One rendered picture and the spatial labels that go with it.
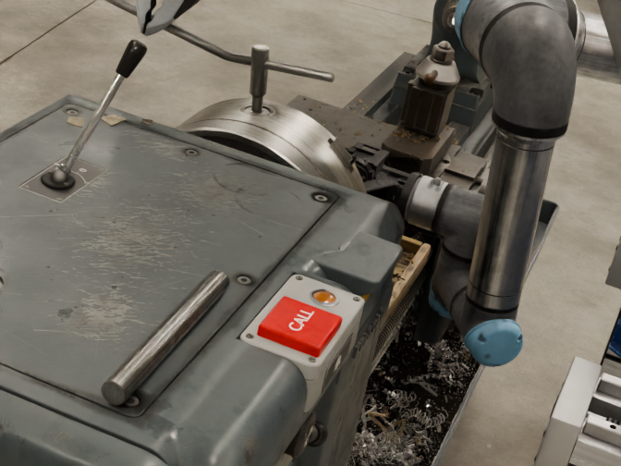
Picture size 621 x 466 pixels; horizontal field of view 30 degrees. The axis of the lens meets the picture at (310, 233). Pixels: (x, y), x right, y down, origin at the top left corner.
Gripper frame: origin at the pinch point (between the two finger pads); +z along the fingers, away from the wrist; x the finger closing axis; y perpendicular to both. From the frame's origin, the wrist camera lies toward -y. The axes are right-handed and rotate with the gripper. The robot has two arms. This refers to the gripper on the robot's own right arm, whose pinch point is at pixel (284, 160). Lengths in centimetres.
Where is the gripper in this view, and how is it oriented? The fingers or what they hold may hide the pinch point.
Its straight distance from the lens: 174.1
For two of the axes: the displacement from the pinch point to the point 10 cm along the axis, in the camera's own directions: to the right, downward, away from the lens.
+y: 3.7, -4.0, 8.4
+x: 1.8, -8.6, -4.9
